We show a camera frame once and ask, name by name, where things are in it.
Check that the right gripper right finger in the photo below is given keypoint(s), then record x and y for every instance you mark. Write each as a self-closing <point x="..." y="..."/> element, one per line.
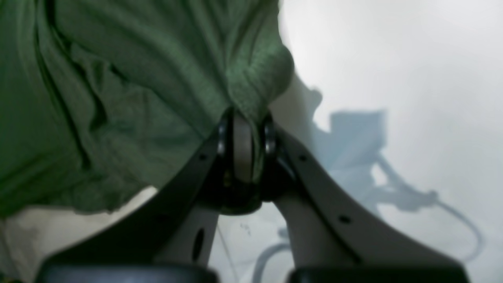
<point x="329" y="230"/>

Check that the dark green t-shirt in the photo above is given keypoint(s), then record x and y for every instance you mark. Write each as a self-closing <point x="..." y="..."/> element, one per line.
<point x="102" y="98"/>

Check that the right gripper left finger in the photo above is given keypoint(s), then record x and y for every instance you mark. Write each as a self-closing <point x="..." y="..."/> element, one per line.
<point x="176" y="226"/>

